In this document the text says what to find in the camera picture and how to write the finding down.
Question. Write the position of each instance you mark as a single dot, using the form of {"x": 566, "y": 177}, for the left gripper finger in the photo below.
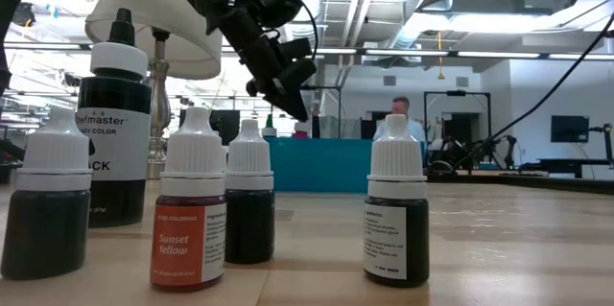
{"x": 292, "y": 102}

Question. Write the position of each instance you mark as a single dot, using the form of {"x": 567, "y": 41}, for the black Chefmaster food coloring bottle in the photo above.
{"x": 115, "y": 100}

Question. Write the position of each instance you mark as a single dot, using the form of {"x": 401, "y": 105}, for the small dark dropper bottle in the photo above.
{"x": 45, "y": 229}
{"x": 249, "y": 224}

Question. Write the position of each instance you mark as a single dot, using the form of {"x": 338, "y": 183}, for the ceiling light strip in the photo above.
{"x": 408, "y": 52}
{"x": 580, "y": 56}
{"x": 336, "y": 51}
{"x": 499, "y": 54}

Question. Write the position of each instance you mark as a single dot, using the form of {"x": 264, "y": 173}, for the blue plastic tray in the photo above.
{"x": 326, "y": 167}

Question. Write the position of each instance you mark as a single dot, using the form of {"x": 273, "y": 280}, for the person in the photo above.
{"x": 400, "y": 104}

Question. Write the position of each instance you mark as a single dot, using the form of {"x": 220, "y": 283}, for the white shade silver table lamp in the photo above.
{"x": 144, "y": 23}

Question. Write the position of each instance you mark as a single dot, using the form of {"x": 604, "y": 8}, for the orange Sunset Yellow dropper bottle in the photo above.
{"x": 177, "y": 243}

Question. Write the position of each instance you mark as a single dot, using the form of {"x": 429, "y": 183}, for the dark dropper bottle white label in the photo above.
{"x": 417, "y": 243}

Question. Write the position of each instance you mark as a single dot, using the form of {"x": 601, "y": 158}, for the black background table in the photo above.
{"x": 571, "y": 162}

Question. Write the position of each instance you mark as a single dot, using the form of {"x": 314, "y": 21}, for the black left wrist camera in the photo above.
{"x": 277, "y": 1}

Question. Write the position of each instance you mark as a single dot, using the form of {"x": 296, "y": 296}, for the black wall monitor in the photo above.
{"x": 570, "y": 128}

